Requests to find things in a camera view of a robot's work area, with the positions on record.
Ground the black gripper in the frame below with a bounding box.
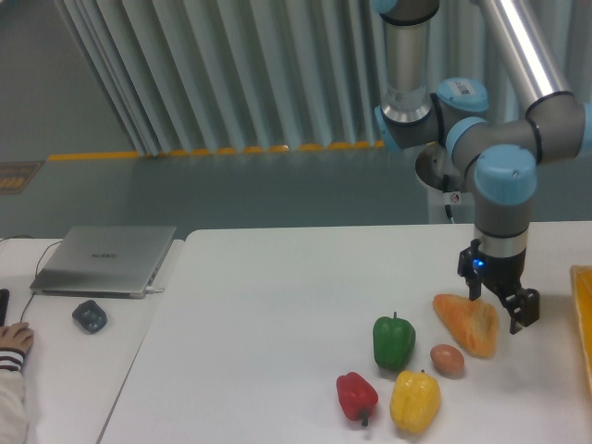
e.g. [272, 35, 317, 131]
[457, 239, 540, 334]

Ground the triangular orange bread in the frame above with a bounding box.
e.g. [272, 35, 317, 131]
[432, 294, 500, 359]

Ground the white sleeved forearm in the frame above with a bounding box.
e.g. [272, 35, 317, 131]
[1, 348, 28, 443]

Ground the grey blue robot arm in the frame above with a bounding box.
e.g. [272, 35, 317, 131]
[373, 1, 591, 333]

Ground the yellow basket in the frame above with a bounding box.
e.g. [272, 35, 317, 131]
[570, 265, 592, 389]

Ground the person's hand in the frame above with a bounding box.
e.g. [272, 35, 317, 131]
[0, 322, 34, 355]

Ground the brown egg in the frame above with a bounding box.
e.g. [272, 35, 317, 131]
[430, 344, 465, 376]

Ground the green bell pepper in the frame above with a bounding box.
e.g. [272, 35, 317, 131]
[372, 313, 416, 372]

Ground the yellow bell pepper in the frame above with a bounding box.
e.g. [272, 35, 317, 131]
[389, 370, 441, 434]

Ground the red bell pepper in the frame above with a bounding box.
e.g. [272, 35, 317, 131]
[336, 372, 379, 426]

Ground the white usb plug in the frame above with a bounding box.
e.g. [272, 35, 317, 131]
[145, 287, 165, 295]

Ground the silver closed laptop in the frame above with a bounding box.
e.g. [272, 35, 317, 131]
[31, 226, 176, 299]

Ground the black pedestal cable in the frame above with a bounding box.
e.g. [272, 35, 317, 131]
[442, 173, 457, 225]

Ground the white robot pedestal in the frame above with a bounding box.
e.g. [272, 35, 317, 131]
[414, 142, 475, 224]

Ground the thin black cable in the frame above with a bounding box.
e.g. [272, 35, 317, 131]
[0, 235, 65, 324]

